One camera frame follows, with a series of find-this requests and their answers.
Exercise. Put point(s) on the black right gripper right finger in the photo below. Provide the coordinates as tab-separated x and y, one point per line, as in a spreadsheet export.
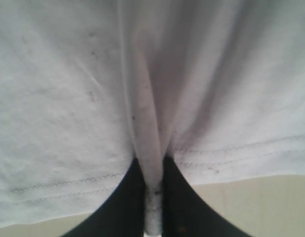
185	214

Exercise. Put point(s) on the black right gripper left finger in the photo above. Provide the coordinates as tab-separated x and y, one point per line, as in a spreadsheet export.
122	214

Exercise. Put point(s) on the white t-shirt red lettering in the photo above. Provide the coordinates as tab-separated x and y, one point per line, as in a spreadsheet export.
88	85

